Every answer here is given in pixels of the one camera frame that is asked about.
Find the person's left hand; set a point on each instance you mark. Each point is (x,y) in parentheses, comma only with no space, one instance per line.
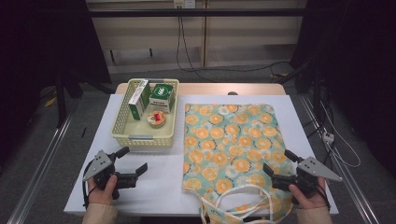
(101,196)

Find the white power strip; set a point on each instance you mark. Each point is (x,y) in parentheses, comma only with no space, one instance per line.
(328,137)

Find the black curtain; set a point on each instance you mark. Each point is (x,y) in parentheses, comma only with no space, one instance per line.
(37,46)
(358,62)

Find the white wall socket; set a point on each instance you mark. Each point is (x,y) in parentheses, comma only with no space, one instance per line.
(184,3)

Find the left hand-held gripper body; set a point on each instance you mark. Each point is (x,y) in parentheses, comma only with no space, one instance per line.
(99,165)

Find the cream plastic basket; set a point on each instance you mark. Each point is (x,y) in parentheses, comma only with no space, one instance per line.
(137,129)

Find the white table cover sheet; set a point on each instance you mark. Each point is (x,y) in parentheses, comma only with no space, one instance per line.
(155,180)

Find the black metal stand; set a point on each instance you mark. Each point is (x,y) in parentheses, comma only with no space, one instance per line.
(61,99)

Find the wooden vertical post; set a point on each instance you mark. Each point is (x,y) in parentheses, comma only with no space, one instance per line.
(204,37)

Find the tall green white box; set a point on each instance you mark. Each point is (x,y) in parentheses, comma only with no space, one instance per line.
(137,102)

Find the orange print cloth tote bag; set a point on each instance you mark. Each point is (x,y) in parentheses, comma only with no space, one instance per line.
(230,137)

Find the person's right hand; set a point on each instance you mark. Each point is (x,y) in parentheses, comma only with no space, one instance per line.
(311,201)

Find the yellow floor tape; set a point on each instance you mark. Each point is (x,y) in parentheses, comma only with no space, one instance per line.
(50,102)

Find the aluminium floor rail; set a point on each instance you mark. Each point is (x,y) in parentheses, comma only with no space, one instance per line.
(348,177)
(40,169)

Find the small red-topped cup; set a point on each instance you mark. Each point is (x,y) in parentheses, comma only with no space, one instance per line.
(156,118)

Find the square green box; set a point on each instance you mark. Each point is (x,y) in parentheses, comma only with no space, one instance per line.
(162,93)

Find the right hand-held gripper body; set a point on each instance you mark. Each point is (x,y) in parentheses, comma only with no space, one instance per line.
(316,168)

